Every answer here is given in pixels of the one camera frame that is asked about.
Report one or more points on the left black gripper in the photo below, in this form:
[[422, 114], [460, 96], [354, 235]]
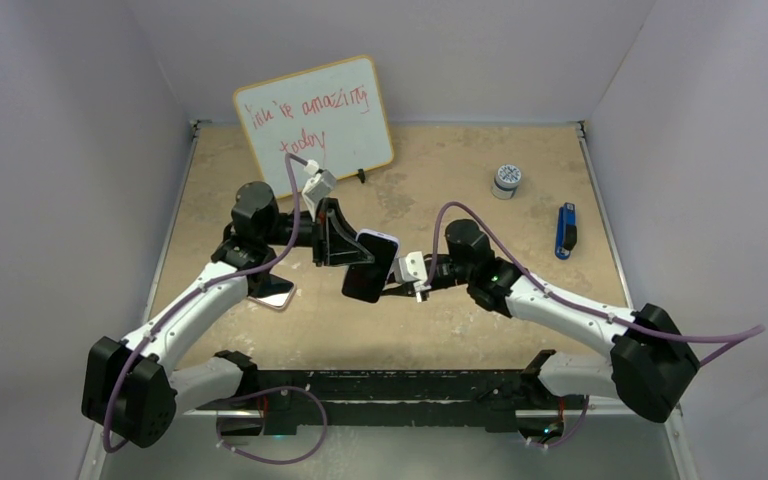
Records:
[[354, 253]]

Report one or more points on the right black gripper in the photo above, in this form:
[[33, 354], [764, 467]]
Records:
[[400, 289]]

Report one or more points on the black phone blue frame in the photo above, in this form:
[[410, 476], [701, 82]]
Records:
[[362, 287]]

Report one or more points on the pink cased phone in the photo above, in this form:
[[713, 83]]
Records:
[[274, 293]]

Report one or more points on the lavender phone case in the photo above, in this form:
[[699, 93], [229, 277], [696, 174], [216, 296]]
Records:
[[384, 249]]

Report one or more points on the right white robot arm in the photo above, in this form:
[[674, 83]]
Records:
[[637, 356]]

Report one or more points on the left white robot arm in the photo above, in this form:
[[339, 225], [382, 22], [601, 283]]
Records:
[[132, 387]]

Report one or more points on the white dry-erase board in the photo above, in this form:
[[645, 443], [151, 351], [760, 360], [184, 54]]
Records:
[[333, 114]]

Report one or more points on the small white blue jar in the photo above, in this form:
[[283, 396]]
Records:
[[506, 181]]

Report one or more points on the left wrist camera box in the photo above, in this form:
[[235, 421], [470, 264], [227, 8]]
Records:
[[318, 186]]

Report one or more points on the black aluminium base frame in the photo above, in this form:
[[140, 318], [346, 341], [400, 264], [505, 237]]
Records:
[[494, 400]]

